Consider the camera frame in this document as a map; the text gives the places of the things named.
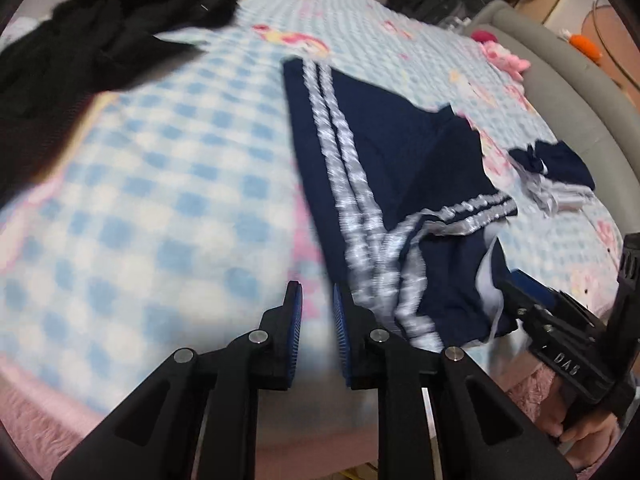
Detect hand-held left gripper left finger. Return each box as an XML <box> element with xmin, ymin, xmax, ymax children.
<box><xmin>50</xmin><ymin>280</ymin><xmax>305</xmax><ymax>480</ymax></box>

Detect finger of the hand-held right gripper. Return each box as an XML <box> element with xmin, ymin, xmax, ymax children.
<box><xmin>492</xmin><ymin>277</ymin><xmax>543</xmax><ymax>332</ymax></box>
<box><xmin>509</xmin><ymin>269</ymin><xmax>565</xmax><ymax>311</ymax></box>

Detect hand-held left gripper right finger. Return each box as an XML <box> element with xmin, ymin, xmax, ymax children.
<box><xmin>331</xmin><ymin>282</ymin><xmax>576</xmax><ymax>480</ymax></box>

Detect navy shorts with white stripes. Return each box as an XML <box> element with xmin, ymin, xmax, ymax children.
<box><xmin>281</xmin><ymin>57</ymin><xmax>521</xmax><ymax>356</ymax></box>

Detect person's right hand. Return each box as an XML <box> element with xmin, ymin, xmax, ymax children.
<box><xmin>542</xmin><ymin>391</ymin><xmax>623</xmax><ymax>472</ymax></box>

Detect grey folded garment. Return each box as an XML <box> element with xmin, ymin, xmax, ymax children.
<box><xmin>520</xmin><ymin>170</ymin><xmax>587</xmax><ymax>219</ymax></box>

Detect navy folded garment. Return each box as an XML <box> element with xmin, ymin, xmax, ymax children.
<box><xmin>507</xmin><ymin>140</ymin><xmax>597</xmax><ymax>192</ymax></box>

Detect blue checked printed blanket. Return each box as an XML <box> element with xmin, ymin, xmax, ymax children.
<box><xmin>0</xmin><ymin>0</ymin><xmax>626</xmax><ymax>411</ymax></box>

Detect pink plush toy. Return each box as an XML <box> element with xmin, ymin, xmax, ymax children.
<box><xmin>472</xmin><ymin>30</ymin><xmax>532</xmax><ymax>82</ymax></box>

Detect orange carrot toy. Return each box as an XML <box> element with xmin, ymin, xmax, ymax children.
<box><xmin>560</xmin><ymin>30</ymin><xmax>604</xmax><ymax>64</ymax></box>

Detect pink fluffy bedspread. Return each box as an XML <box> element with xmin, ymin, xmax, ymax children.
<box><xmin>0</xmin><ymin>350</ymin><xmax>571</xmax><ymax>480</ymax></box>

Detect black garment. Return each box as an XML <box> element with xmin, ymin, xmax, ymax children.
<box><xmin>0</xmin><ymin>0</ymin><xmax>243</xmax><ymax>196</ymax></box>

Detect grey bed frame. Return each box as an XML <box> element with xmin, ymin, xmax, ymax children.
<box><xmin>465</xmin><ymin>0</ymin><xmax>640</xmax><ymax>241</ymax></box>

